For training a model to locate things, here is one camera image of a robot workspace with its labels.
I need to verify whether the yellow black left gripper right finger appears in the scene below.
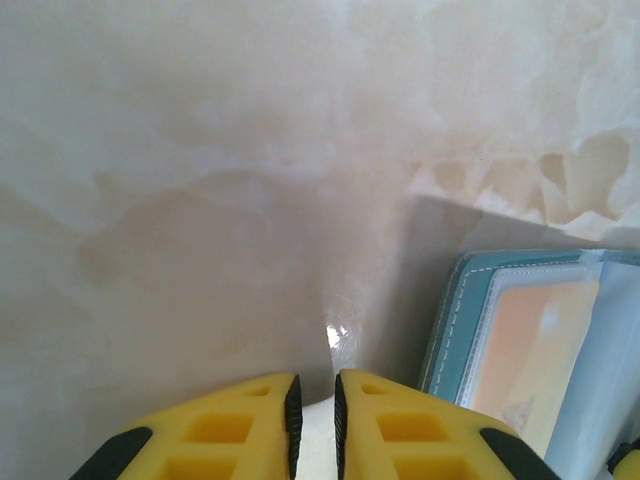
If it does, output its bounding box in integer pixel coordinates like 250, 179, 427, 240
333, 369, 562, 480

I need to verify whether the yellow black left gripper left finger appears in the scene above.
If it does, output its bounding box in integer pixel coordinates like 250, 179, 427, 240
69, 371, 303, 480

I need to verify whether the teal card holder wallet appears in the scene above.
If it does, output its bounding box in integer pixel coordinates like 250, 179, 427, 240
418, 248, 640, 480

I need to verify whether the orange credit card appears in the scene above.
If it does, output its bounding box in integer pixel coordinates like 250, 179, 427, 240
469, 276, 602, 437

